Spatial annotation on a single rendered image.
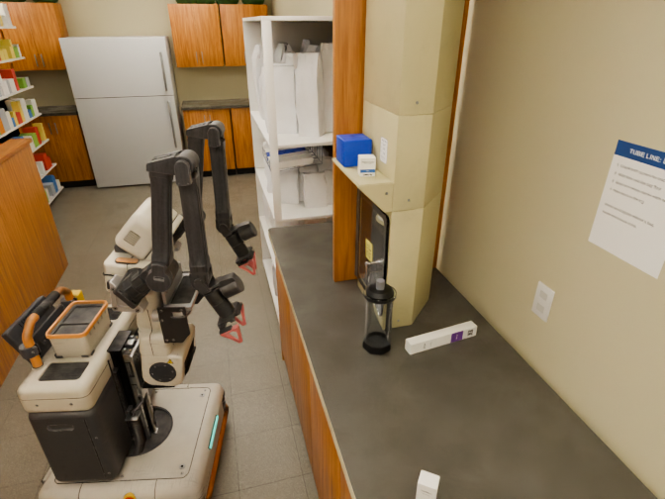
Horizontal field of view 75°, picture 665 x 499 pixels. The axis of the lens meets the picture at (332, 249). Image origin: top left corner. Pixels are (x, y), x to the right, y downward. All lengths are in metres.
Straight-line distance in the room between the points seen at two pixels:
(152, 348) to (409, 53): 1.36
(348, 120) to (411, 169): 0.39
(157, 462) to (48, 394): 0.58
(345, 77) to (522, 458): 1.30
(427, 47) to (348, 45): 0.39
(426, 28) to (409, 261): 0.72
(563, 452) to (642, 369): 0.30
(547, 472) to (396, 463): 0.38
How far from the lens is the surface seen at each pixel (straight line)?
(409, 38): 1.32
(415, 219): 1.46
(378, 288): 1.43
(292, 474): 2.39
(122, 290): 1.53
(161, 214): 1.38
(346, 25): 1.64
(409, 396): 1.42
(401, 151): 1.36
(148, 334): 1.83
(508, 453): 1.35
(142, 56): 6.14
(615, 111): 1.31
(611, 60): 1.34
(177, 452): 2.21
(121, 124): 6.29
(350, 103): 1.67
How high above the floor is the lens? 1.95
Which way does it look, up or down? 27 degrees down
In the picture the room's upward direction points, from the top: straight up
